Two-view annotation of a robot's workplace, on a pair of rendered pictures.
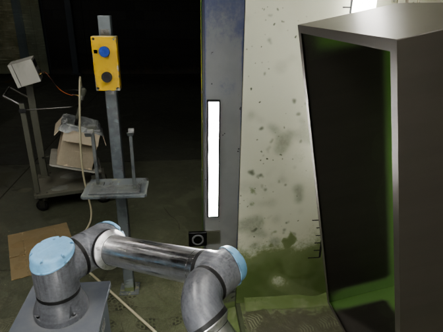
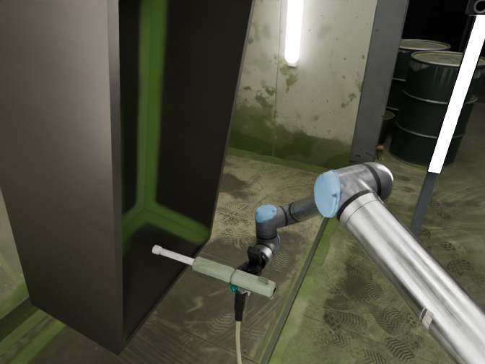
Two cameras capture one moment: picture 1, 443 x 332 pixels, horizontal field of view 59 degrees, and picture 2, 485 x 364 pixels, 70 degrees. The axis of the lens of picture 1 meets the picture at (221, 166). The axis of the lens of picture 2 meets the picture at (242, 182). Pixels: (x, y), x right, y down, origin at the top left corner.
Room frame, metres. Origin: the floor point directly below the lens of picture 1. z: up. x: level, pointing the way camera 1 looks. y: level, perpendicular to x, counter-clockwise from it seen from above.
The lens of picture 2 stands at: (1.75, 0.17, 1.46)
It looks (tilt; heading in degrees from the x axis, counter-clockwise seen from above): 31 degrees down; 211
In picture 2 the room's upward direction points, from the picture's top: straight up
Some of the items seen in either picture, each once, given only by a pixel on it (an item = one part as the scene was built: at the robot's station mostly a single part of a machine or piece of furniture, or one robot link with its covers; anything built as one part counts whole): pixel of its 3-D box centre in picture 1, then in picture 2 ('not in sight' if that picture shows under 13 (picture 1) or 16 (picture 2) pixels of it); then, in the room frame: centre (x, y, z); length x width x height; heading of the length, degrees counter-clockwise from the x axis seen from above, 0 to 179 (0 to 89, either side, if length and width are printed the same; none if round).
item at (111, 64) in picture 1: (107, 63); not in sight; (1.97, 0.57, 1.42); 0.12 x 0.06 x 0.26; 96
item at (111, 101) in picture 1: (118, 171); not in sight; (2.03, 0.58, 0.82); 0.06 x 0.06 x 1.64; 6
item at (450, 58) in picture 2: not in sight; (448, 59); (-1.62, 0.09, 0.86); 0.54 x 0.54 x 0.01
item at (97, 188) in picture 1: (113, 159); not in sight; (1.87, 0.55, 0.95); 0.26 x 0.15 x 0.32; 96
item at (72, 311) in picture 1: (60, 298); not in sight; (1.14, 0.58, 0.69); 0.19 x 0.19 x 0.10
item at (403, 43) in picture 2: not in sight; (417, 45); (-2.19, -0.22, 0.86); 0.54 x 0.54 x 0.01
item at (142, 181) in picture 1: (117, 188); not in sight; (1.89, 0.56, 0.78); 0.31 x 0.23 x 0.01; 96
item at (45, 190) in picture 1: (59, 132); not in sight; (3.33, 1.44, 0.64); 0.73 x 0.50 x 1.27; 110
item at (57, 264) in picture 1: (57, 266); not in sight; (1.15, 0.58, 0.83); 0.17 x 0.15 x 0.18; 145
